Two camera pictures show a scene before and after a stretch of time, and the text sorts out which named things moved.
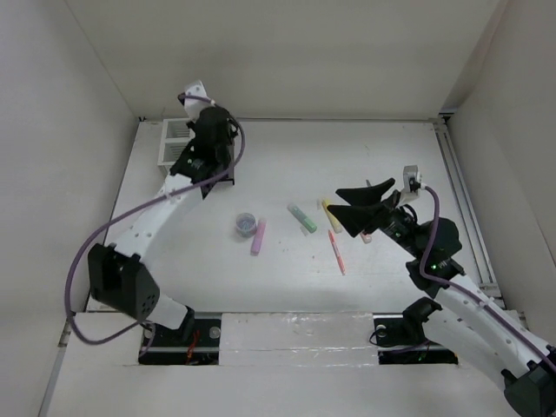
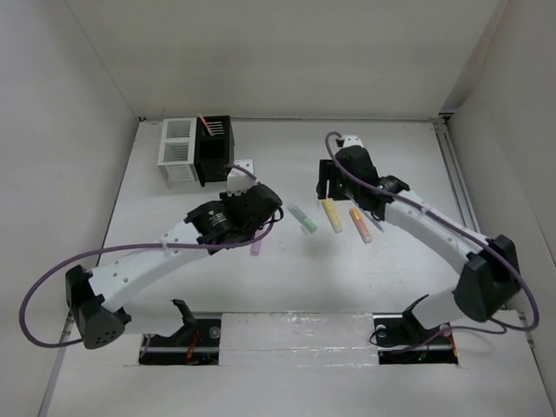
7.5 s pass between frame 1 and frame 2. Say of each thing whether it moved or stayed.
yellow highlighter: stayed
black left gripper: moved
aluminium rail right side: stayed
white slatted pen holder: stayed
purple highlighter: stayed
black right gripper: moved
